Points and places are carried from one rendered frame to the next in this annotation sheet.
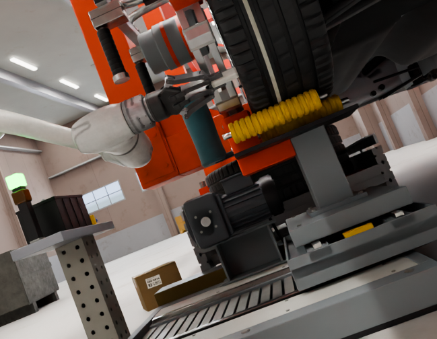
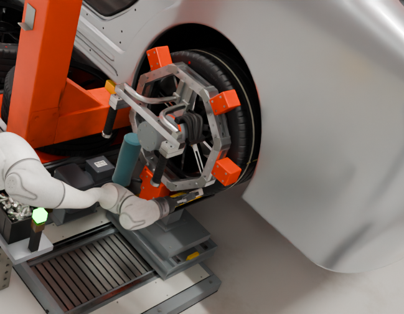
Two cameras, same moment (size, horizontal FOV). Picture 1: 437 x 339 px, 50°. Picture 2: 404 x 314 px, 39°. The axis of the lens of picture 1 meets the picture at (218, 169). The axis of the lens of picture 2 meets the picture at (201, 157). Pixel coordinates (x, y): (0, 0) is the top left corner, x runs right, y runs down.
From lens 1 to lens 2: 2.51 m
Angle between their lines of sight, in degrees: 70
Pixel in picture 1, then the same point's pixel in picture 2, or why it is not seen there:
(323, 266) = (177, 270)
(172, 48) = not seen: hidden behind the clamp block
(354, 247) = (189, 262)
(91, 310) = (2, 263)
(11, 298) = not seen: outside the picture
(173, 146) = (61, 124)
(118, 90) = (47, 73)
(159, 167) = (44, 137)
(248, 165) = not seen: hidden behind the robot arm
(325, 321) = (186, 304)
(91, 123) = (145, 222)
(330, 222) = (183, 248)
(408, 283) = (211, 288)
